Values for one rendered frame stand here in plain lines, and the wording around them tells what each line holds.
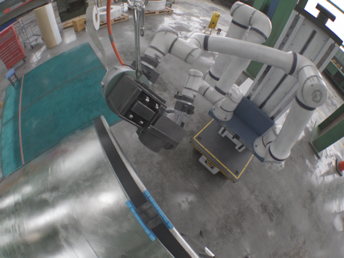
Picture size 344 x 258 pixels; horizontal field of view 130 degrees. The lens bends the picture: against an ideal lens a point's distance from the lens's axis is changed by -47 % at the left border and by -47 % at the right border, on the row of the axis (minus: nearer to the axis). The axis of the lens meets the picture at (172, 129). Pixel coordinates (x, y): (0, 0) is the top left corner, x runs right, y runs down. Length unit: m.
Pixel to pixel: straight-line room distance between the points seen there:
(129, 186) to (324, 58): 1.12
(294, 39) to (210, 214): 1.79
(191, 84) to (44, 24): 4.46
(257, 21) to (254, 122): 0.81
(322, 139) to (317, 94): 2.91
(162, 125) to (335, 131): 3.30
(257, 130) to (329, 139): 2.38
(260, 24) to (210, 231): 1.90
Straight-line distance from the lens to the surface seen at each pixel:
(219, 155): 1.64
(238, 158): 1.73
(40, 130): 2.68
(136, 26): 0.30
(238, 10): 1.00
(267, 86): 1.24
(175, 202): 1.74
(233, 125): 1.32
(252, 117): 1.33
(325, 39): 1.11
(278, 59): 0.76
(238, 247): 2.06
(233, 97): 1.12
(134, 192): 0.36
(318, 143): 3.63
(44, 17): 4.80
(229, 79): 0.91
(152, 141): 0.40
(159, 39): 0.68
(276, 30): 3.19
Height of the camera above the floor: 1.73
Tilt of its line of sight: 59 degrees down
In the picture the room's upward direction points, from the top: 12 degrees clockwise
